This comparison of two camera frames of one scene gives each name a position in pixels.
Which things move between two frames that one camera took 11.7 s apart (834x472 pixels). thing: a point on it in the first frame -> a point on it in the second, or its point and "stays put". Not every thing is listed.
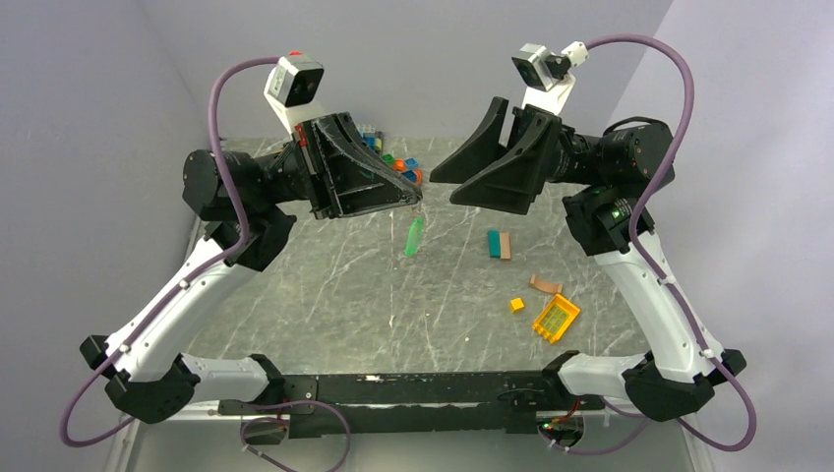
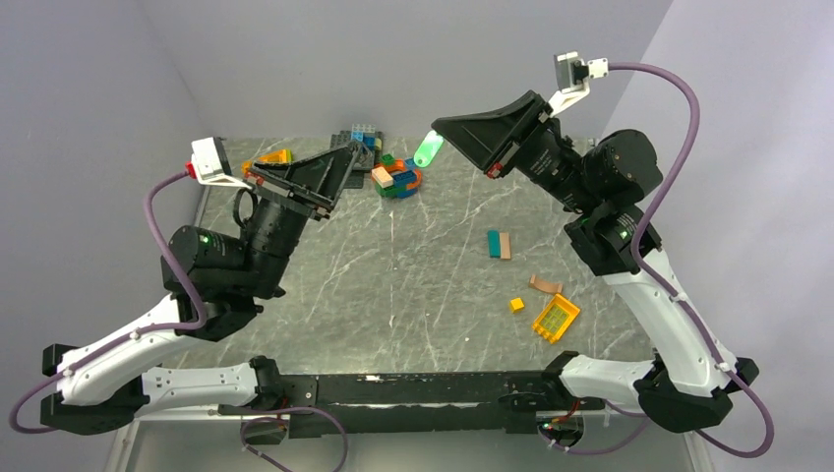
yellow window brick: [556, 318] stays put
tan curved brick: [549, 287] stays put
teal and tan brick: [499, 245] stays put
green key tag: [415, 229] -> [429, 148]
